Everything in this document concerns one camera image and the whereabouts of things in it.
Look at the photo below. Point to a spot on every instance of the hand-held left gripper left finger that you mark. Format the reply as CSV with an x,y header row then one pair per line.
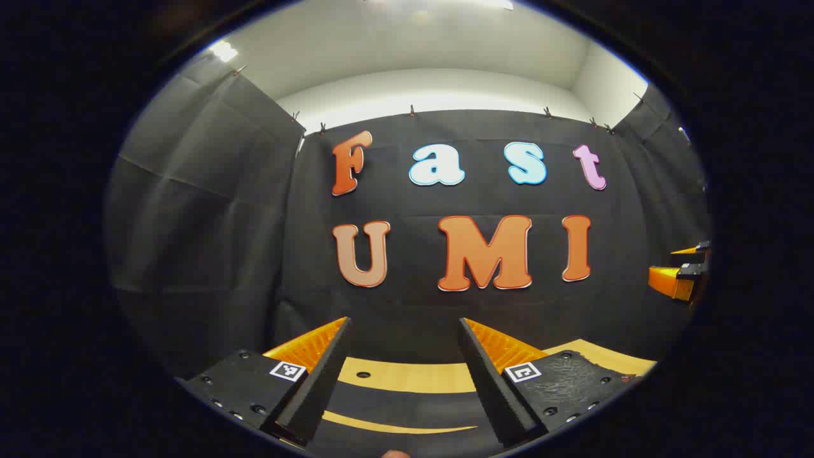
x,y
324,375

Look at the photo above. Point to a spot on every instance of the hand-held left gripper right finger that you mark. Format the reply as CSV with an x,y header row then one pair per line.
x,y
486,381

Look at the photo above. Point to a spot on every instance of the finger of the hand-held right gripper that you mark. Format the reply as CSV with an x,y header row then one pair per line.
x,y
698,250
674,283

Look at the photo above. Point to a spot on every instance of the dark grey jeans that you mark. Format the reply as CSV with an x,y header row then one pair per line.
x,y
407,404

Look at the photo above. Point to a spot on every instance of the ceiling light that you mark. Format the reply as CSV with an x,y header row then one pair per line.
x,y
224,51

